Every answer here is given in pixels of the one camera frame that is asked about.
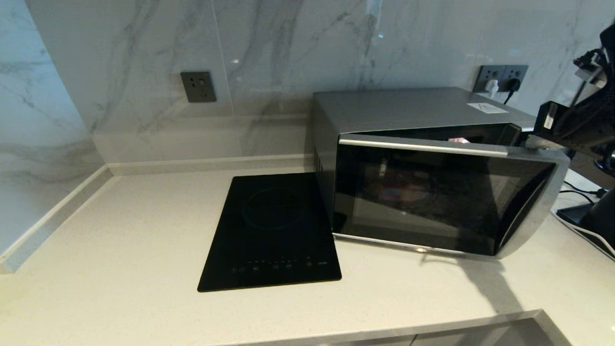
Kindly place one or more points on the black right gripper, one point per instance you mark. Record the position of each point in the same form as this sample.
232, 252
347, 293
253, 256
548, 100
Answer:
562, 125

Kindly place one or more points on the black glass microwave door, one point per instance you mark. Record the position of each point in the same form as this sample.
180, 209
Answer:
432, 197

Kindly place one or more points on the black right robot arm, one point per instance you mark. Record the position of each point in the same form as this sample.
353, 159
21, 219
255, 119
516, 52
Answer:
603, 110

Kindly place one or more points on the silver microwave oven body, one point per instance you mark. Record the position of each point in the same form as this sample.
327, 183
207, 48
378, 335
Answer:
408, 108

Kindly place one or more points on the black plug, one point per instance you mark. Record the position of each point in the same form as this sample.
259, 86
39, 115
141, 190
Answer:
514, 85

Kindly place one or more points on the white paper label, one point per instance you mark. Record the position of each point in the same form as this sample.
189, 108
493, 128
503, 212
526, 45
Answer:
487, 107

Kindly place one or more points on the white plug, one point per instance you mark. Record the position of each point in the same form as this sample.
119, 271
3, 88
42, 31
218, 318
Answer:
492, 86

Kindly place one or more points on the black flat appliance base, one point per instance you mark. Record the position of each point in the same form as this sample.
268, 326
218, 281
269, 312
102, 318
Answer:
574, 215

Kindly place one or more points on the black rounded appliance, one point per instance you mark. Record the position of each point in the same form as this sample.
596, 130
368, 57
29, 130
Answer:
603, 216

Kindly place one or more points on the black induction cooktop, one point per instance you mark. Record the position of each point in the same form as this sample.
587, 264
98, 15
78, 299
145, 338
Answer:
274, 230

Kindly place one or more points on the grey double wall socket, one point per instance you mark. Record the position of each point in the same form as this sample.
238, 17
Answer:
500, 72

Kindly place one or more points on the grey single wall socket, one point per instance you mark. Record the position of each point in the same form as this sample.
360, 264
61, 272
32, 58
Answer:
198, 87

